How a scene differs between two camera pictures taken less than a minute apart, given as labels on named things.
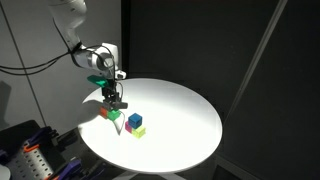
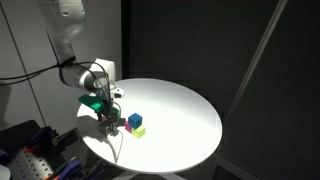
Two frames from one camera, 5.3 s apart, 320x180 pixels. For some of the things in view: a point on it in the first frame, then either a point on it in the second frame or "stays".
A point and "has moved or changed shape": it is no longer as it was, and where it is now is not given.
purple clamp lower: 71,169 stays
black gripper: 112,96 -> 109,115
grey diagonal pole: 279,9 stays
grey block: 112,105 has moved or changed shape
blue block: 135,120 stays
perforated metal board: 30,165 stays
